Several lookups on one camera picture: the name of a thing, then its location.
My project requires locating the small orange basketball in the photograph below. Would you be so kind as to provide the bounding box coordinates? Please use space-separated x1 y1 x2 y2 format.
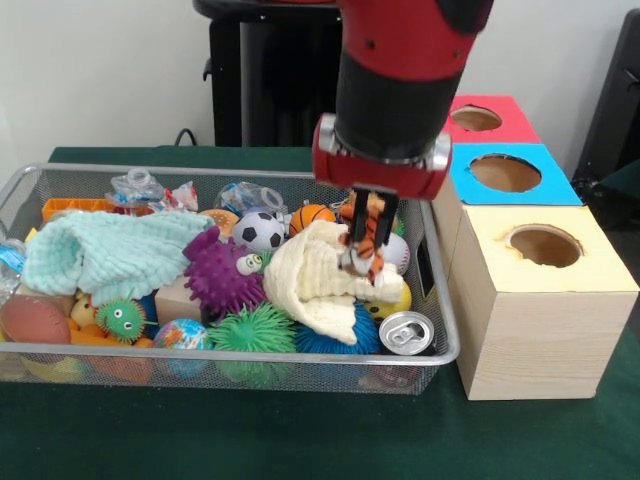
289 204 337 237

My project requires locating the silver drink can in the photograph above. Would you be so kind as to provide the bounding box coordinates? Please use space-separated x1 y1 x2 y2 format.
378 311 437 357

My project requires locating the pale yellow cloth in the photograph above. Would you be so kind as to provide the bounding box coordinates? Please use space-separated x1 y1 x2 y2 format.
263 220 406 346

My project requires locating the dark green table cloth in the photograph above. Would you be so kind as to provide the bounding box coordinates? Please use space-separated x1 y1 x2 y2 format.
0 145 640 480

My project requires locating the black cable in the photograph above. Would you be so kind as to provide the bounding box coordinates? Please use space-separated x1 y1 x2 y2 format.
175 127 206 149

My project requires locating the tiger plush toy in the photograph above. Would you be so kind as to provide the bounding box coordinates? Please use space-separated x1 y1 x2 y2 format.
338 192 391 287

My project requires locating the white ball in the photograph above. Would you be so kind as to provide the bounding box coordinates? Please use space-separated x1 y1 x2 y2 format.
384 232 412 276

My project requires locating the blue spiky ball with eyes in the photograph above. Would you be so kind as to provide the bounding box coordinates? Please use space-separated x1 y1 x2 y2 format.
295 303 383 356

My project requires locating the mint green cloth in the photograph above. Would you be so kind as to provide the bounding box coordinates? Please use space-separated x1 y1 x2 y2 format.
20 208 216 306

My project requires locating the large green spiky ball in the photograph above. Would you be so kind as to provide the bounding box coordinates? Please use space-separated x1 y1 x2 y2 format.
207 302 299 389

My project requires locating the purple spiky ball with eyes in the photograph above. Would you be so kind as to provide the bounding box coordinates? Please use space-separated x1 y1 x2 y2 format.
184 224 276 319

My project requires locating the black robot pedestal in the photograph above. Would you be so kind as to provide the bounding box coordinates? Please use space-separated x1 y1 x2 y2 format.
204 15 346 149

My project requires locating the clear mesh bin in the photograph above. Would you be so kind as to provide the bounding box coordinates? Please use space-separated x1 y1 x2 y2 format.
0 163 462 396

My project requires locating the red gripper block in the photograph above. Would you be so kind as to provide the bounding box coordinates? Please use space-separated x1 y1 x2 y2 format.
312 115 453 263

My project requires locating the small soccer ball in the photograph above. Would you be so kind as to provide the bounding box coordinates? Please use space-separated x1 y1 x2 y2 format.
232 208 287 253

